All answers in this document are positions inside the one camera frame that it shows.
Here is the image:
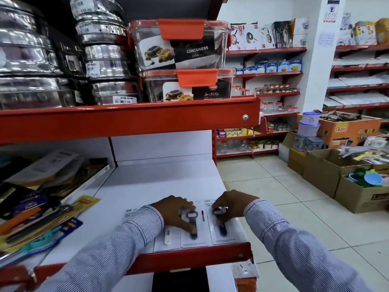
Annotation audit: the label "person's right hand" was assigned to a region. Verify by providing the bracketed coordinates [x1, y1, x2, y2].
[212, 190, 261, 232]

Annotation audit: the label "person's left hand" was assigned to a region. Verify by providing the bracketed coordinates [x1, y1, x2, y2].
[150, 195, 197, 235]

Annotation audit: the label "grey bottle opener blister pack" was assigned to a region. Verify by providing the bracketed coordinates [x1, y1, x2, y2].
[181, 201, 212, 248]

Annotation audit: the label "black bottle opener blister pack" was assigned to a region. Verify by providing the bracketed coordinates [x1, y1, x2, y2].
[205, 199, 241, 245]

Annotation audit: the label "person's right forearm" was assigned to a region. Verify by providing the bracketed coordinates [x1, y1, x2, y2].
[243, 198, 373, 292]

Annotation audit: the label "person's left forearm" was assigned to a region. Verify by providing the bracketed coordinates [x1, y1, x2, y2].
[36, 205, 165, 292]

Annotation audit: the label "white shelf with red edge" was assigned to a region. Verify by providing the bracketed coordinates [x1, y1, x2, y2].
[0, 159, 254, 289]

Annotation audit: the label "small brown cardboard box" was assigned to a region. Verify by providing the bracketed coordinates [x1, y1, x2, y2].
[287, 147, 308, 177]

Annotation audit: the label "red metal shelf board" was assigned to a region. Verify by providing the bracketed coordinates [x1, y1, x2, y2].
[0, 97, 262, 146]

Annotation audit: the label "yellow carded knife pack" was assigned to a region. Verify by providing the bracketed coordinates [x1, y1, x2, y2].
[0, 196, 101, 251]

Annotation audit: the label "large brown cardboard box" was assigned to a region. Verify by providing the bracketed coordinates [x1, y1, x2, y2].
[303, 148, 373, 199]

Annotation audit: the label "small clear container orange lid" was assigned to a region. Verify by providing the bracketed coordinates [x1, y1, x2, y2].
[139, 69, 236, 103]

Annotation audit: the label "stack of purple lidded tubs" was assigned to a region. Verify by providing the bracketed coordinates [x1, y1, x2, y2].
[293, 112, 328, 152]

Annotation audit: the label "rows of glass jars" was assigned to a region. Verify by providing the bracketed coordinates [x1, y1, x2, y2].
[216, 83, 301, 156]

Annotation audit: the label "cardboard box with plastic cups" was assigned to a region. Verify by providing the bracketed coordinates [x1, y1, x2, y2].
[335, 169, 389, 214]

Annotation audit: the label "blue carded teal peeler pack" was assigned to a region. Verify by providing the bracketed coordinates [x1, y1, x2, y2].
[0, 217, 83, 265]

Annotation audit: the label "orange printed cardboard box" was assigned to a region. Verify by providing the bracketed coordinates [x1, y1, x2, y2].
[317, 114, 384, 149]

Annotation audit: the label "row of blue boxes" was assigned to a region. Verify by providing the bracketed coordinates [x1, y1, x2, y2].
[235, 58, 303, 75]

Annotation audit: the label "pile of packaged kitchen tools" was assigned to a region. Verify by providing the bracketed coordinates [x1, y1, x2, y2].
[0, 150, 110, 228]

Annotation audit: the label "large clear container orange lid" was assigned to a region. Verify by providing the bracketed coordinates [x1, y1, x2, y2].
[127, 19, 232, 72]

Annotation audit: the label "row of cookware boxes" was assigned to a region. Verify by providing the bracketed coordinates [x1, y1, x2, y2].
[229, 17, 311, 52]

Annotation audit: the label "red shelving unit with packets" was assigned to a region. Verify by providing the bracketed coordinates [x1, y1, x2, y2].
[323, 43, 389, 122]

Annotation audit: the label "stack of steel containers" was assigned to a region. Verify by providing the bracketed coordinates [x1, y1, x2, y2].
[0, 0, 144, 110]

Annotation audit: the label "paper notice on pillar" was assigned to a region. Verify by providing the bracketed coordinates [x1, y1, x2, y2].
[327, 0, 341, 23]

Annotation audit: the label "row of appliance boxes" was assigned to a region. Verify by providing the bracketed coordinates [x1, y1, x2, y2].
[337, 12, 389, 46]

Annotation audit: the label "white handled tool blister pack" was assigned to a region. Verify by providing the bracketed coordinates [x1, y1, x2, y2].
[153, 225, 183, 253]

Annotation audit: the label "red wall shelving unit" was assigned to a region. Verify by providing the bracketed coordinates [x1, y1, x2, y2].
[213, 46, 307, 159]

